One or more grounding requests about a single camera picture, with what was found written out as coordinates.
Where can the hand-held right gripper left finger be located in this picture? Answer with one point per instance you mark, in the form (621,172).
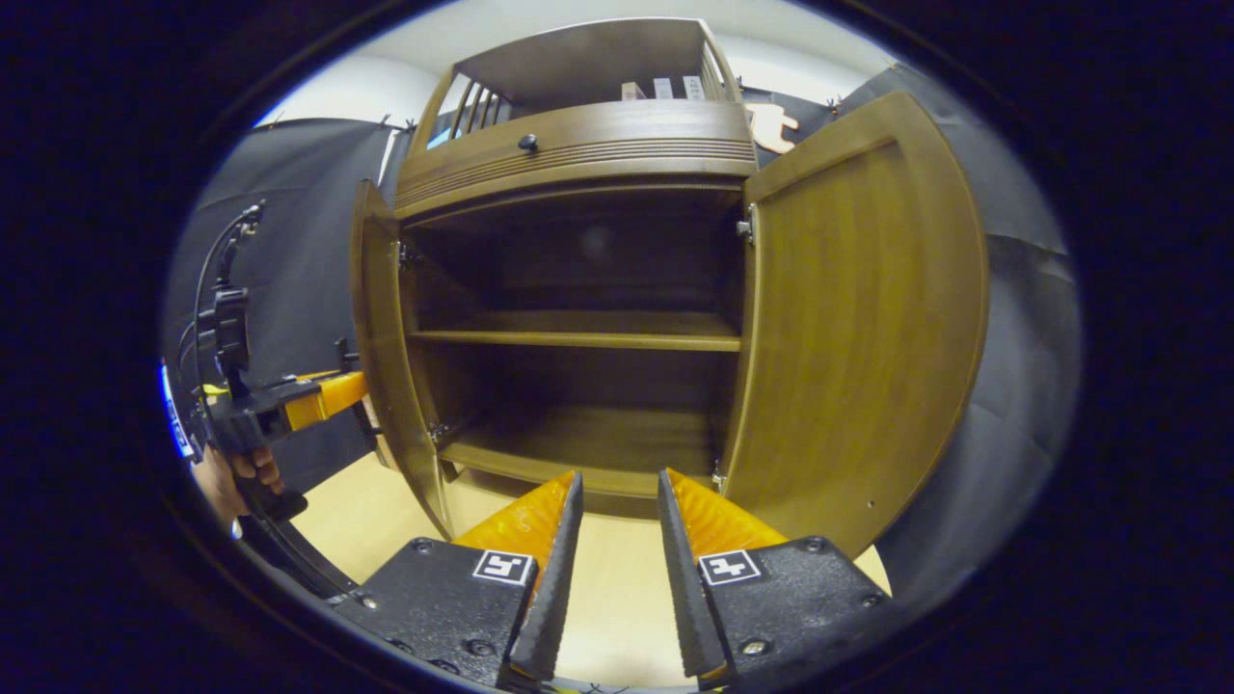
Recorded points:
(453,607)

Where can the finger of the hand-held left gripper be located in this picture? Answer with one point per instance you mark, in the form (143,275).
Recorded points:
(323,400)

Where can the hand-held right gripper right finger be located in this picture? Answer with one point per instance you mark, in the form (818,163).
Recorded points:
(781,607)

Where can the wooden shoe cabinet door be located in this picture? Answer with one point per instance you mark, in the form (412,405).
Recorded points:
(386,366)
(858,328)

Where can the wooden double-door shoe cabinet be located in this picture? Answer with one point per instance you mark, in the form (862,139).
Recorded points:
(588,58)

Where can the wooden cabinet inner shelf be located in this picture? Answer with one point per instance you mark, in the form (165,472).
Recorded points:
(578,333)

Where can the black backdrop cloth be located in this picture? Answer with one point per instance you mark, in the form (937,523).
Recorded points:
(308,212)

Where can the black drawer knob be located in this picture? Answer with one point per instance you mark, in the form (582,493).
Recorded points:
(527,143)

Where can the grey book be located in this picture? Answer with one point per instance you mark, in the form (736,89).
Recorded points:
(693,87)

